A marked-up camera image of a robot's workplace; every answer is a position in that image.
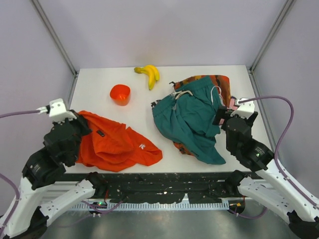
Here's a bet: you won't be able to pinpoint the black orange white patterned cloth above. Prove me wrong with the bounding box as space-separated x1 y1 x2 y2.
151 100 160 109

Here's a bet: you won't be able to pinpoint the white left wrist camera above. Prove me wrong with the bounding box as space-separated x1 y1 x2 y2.
37 98 77 123

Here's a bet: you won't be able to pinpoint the orange plastic cup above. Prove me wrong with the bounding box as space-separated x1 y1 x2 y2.
110 84 131 106

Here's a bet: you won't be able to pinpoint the teal green shorts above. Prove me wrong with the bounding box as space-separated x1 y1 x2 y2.
152 77 226 165

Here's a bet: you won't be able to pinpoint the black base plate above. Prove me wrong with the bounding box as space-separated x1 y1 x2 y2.
57 171 257 204

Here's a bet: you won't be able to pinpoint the white slotted cable duct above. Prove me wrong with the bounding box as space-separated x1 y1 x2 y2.
67 201 230 211

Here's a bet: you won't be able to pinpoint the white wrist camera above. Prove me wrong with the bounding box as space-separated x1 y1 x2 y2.
37 98 77 123
231 98 255 119

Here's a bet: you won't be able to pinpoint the orange shorts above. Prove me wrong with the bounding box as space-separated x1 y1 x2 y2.
77 111 162 172

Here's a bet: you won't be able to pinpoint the pink navy patterned cloth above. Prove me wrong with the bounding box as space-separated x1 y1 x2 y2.
219 96 238 126

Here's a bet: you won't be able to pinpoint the yellow banana bunch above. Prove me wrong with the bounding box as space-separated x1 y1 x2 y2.
134 65 160 91

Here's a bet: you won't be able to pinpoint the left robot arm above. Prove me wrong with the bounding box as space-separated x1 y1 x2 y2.
0 111 107 239

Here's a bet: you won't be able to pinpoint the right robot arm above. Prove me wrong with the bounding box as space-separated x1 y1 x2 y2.
213 106 319 239

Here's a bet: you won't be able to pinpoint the orange camouflage cloth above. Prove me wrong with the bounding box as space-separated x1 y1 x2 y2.
170 75 231 107

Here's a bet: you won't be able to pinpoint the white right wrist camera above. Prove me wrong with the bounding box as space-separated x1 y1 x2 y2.
231 98 255 119

